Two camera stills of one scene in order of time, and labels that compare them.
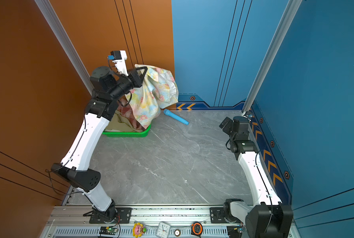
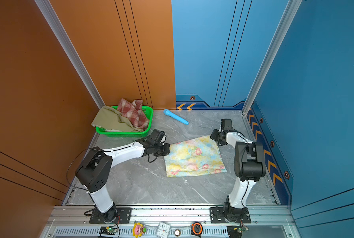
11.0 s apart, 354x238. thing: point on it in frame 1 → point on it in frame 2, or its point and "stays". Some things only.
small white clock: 163,229 stays
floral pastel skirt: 158,90 → 195,157
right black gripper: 230,125 → 213,136
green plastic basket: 128,135 stays
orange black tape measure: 197,229 stays
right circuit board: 234,231 stays
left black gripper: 137,81 → 167,150
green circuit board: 108,230 stays
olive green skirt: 118,124 stays
